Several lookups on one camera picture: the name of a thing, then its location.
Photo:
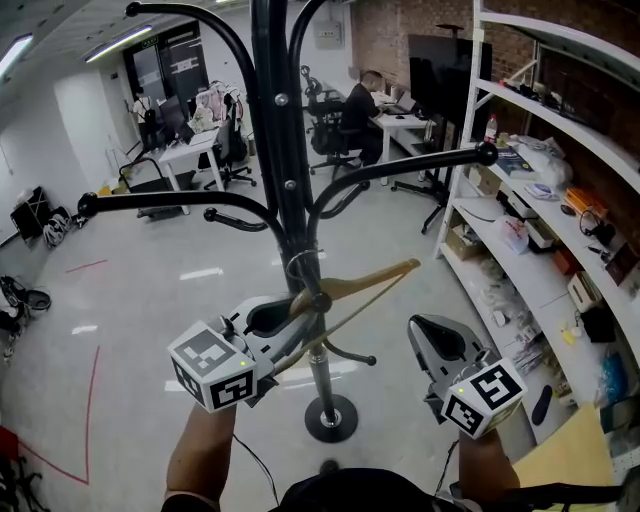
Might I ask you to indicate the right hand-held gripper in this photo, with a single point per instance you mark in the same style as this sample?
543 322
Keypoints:
482 395

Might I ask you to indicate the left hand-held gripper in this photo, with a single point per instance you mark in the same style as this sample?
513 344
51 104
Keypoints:
212 365

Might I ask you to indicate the wooden clothes hanger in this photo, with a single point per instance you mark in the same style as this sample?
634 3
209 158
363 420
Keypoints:
370 278

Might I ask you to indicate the black metal coat rack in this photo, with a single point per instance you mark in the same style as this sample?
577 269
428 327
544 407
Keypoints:
287 150

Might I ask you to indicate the person's right forearm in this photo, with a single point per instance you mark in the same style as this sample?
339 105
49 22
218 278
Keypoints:
487 465

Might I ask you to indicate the person's left forearm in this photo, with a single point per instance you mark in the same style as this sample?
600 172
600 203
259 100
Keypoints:
200 450

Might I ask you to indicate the rack of pink clothes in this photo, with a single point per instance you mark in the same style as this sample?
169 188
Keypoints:
212 105

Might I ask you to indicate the black shoe insole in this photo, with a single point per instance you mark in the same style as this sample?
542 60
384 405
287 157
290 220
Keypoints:
541 405

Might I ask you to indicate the yellow cardboard sheet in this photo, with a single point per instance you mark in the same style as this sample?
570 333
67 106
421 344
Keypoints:
570 450

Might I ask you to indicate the white shelving unit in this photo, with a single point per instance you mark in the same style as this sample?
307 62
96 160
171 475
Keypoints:
537 287

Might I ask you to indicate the blue plastic bag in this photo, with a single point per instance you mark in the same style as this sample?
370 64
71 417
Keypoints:
614 377

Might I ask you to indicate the white cardboard box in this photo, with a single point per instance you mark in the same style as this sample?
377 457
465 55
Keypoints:
584 292

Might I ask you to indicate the person's black shirt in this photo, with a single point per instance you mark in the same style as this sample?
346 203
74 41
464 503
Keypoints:
360 492

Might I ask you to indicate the white plastic bag red print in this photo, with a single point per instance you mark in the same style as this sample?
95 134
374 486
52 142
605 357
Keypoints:
512 235

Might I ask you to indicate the black platform trolley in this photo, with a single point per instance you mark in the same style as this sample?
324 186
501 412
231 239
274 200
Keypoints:
155 197

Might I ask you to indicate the white office desk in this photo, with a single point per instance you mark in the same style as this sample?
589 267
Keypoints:
402 125
192 147

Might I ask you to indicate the orange box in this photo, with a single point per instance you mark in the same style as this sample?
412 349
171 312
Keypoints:
585 200

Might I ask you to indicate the black office chair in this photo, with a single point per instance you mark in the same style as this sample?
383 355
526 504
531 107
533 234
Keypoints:
230 145
327 125

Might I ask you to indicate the dark blue book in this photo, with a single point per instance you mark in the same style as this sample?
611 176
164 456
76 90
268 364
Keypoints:
515 162

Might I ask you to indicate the clear bottle with red label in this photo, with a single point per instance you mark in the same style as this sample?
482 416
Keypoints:
491 131

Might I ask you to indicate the open laptop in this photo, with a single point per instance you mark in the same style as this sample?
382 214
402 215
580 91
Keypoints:
402 105

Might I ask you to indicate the large black screen on stand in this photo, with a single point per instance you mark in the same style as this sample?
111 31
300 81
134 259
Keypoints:
442 80

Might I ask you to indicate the long ceiling light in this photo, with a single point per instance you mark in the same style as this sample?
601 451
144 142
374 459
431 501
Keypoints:
117 45
15 52

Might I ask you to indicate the grey wall electrical panel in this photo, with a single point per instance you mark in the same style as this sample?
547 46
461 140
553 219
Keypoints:
330 35

